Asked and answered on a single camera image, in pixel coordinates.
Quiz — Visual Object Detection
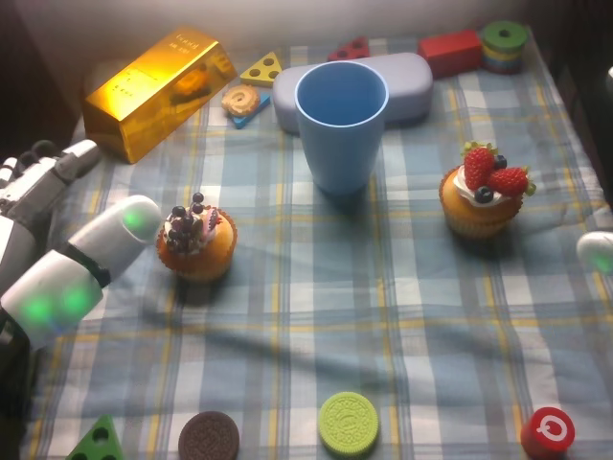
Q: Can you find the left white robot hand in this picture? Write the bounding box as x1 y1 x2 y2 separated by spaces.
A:
0 137 165 460

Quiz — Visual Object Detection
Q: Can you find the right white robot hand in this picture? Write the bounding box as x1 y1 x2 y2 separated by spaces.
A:
576 229 613 276

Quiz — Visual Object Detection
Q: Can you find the strawberry topped cupcake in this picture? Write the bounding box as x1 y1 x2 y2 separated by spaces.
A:
439 138 538 241

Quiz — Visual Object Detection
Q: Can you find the dark berry topped cupcake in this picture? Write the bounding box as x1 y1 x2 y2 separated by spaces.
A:
155 191 238 285

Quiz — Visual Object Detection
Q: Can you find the blue plastic cup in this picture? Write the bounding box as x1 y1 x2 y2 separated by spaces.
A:
293 60 391 196

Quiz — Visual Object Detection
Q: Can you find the green triangle block with holes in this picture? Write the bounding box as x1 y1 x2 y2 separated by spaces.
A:
63 413 122 460

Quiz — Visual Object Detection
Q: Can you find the red cylinder with white print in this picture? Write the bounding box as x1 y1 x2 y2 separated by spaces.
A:
519 405 578 459

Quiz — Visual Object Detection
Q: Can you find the brown sandwich cookie toy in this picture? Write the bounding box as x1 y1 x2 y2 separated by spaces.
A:
177 410 241 460

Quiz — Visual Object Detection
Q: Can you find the gold bar toy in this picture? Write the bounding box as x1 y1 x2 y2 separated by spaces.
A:
81 26 239 166

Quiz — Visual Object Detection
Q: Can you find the red rectangular block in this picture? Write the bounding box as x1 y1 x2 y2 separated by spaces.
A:
417 29 485 81

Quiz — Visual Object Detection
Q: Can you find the lavender glasses case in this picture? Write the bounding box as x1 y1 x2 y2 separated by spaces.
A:
271 52 435 133

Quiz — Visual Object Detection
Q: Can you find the blue plaid tablecloth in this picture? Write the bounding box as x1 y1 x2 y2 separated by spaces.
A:
18 35 613 460

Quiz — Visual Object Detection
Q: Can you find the beige swirl biscuit toy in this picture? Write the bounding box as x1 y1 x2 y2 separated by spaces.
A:
220 83 261 118

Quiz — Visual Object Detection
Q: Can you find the green sandwich cookie toy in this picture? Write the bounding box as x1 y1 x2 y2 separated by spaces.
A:
317 390 382 459

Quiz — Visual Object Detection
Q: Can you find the yellow triangle block with holes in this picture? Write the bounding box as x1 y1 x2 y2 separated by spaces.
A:
238 51 283 89

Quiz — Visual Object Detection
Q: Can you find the red triangle block with holes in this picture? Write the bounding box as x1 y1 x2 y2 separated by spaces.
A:
327 35 371 63

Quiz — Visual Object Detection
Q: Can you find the blue wooden ring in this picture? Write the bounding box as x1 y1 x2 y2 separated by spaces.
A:
482 53 524 67

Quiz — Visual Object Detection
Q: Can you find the green wooden ring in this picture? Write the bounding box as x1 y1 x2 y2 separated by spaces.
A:
480 20 530 53

